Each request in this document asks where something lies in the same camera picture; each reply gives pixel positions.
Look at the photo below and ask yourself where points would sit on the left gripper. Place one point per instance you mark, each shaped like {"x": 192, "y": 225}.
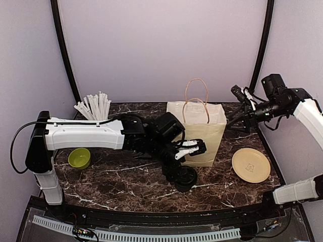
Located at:
{"x": 167, "y": 171}

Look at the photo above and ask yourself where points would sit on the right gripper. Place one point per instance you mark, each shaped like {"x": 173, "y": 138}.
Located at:
{"x": 250, "y": 119}

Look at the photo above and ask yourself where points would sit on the black coffee cup lid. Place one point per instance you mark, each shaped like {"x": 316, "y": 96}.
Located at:
{"x": 187, "y": 175}

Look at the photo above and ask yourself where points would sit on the black paper coffee cup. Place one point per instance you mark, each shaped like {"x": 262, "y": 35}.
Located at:
{"x": 183, "y": 188}

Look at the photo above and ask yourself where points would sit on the beige paper bag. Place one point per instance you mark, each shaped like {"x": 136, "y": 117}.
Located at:
{"x": 201, "y": 120}

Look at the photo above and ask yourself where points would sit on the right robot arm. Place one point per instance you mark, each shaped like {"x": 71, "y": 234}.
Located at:
{"x": 281, "y": 102}

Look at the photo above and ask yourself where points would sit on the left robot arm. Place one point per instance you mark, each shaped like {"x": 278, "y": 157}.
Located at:
{"x": 130, "y": 132}

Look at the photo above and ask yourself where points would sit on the beige plate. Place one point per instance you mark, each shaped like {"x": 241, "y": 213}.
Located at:
{"x": 251, "y": 165}

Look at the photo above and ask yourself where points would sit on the green bowl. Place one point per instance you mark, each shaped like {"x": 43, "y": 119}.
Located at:
{"x": 79, "y": 158}

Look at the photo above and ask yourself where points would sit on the white cup of straws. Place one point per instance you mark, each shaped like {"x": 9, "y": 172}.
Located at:
{"x": 94, "y": 107}

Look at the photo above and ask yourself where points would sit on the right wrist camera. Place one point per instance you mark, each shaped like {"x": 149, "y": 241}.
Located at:
{"x": 243, "y": 95}

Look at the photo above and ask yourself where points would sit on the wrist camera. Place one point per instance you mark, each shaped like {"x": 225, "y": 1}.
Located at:
{"x": 243, "y": 95}
{"x": 189, "y": 147}

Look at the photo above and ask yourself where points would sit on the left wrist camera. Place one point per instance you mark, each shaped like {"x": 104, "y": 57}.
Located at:
{"x": 189, "y": 147}

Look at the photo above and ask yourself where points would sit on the black front rail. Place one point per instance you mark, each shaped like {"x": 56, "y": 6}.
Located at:
{"x": 105, "y": 218}

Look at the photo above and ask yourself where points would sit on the white cable duct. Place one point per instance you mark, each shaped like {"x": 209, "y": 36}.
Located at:
{"x": 136, "y": 233}

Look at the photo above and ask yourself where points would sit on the right black frame post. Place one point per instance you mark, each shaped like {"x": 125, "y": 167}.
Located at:
{"x": 263, "y": 44}

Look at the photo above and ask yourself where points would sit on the black frame post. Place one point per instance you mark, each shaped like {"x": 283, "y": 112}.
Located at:
{"x": 63, "y": 48}
{"x": 263, "y": 44}

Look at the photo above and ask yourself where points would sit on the left black frame post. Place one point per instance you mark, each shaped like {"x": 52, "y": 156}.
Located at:
{"x": 63, "y": 48}

